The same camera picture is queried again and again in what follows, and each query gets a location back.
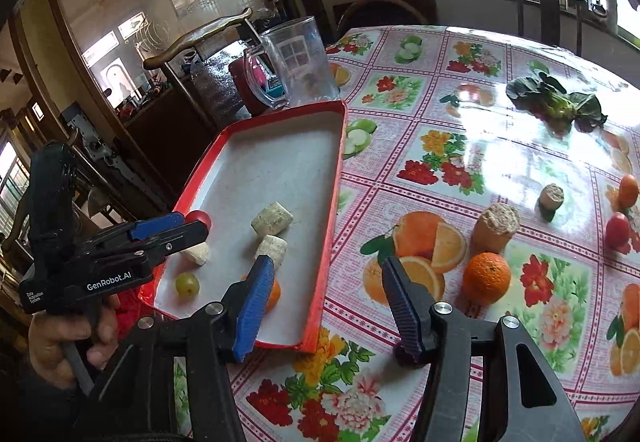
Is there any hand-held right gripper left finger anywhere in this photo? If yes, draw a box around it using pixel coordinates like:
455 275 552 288
87 256 277 442

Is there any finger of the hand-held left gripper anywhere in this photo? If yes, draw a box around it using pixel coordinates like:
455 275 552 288
80 213 186 249
102 221 210 269

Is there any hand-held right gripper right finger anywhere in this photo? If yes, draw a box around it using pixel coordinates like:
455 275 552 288
381 256 588 442

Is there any orange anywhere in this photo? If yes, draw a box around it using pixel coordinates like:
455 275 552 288
618 174 640 209
462 252 512 307
265 278 282 315

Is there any green grape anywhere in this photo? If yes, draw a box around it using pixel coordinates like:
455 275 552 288
175 272 201 297

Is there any red cardboard box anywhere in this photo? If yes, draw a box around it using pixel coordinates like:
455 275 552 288
137 100 348 354

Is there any large pale corn cob piece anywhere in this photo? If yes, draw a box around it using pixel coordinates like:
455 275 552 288
471 203 521 253

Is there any small pale corn cob piece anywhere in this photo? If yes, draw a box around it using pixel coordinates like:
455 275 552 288
538 184 565 213

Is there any large red tomato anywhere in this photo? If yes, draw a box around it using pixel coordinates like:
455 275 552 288
605 212 631 247

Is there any person's left hand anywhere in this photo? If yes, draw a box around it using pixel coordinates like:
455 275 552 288
27 294 121 390

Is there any red quilted cushion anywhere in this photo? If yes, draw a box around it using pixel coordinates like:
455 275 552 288
112 292 161 338

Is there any dark wooden cabinet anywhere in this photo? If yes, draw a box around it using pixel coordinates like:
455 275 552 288
117 86 221 213

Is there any red thermos bottle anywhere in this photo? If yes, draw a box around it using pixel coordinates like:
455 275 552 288
228 56 273 117

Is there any teal printed box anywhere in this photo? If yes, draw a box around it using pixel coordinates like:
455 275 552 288
264 76 288 102

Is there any clear glass mug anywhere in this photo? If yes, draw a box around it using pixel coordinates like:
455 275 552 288
243 16 342 110

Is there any leafy green vegetable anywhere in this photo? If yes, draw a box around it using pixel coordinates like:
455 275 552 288
506 72 608 133

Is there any round rattan chair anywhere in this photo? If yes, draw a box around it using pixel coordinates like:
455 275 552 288
336 0 433 40

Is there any wooden chair with curved rail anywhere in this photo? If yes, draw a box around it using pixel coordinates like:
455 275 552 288
142 6 266 137

